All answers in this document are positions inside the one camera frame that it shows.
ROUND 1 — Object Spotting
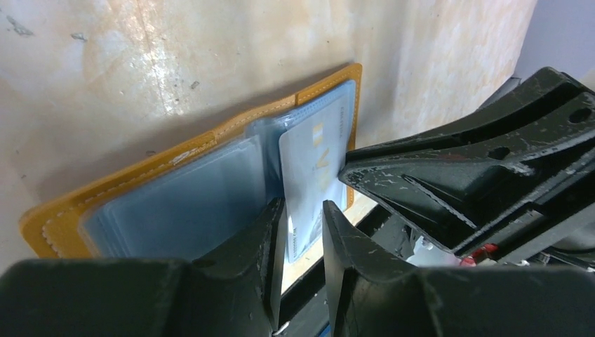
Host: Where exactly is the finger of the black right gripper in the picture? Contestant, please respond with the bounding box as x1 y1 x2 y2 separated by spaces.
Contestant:
346 67 594 163
340 153 594 256

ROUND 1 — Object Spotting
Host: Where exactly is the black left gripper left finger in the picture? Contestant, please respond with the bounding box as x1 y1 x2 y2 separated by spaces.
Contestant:
1 198 286 336

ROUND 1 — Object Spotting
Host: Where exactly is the yellow leather card holder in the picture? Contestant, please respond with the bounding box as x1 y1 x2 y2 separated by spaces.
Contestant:
20 63 362 259

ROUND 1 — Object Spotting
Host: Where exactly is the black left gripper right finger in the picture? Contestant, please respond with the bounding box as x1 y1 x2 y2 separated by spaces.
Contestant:
322 201 594 336

